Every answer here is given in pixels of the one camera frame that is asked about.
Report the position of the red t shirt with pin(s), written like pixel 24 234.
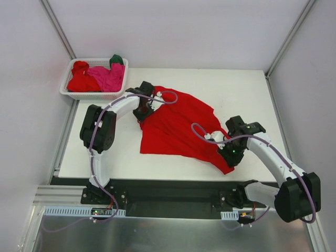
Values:
pixel 81 81
pixel 168 130

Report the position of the pink t shirt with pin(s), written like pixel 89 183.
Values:
pixel 108 80

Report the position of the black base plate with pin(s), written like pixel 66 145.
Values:
pixel 168 199

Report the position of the left white cable duct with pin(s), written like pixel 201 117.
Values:
pixel 73 211

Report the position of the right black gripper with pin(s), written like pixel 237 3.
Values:
pixel 231 156

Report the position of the aluminium frame rail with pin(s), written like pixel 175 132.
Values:
pixel 58 195

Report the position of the white cable duct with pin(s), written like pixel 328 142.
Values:
pixel 230 216
pixel 73 211

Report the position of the green t shirt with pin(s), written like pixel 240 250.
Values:
pixel 116 59

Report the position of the right white cable duct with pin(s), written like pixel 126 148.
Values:
pixel 230 216

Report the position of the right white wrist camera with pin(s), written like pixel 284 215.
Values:
pixel 216 136

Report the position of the white plastic basket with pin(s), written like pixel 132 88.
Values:
pixel 93 62

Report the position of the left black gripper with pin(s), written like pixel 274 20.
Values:
pixel 143 113

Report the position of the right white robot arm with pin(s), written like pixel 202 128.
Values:
pixel 298 195

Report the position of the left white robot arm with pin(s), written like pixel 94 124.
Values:
pixel 98 128

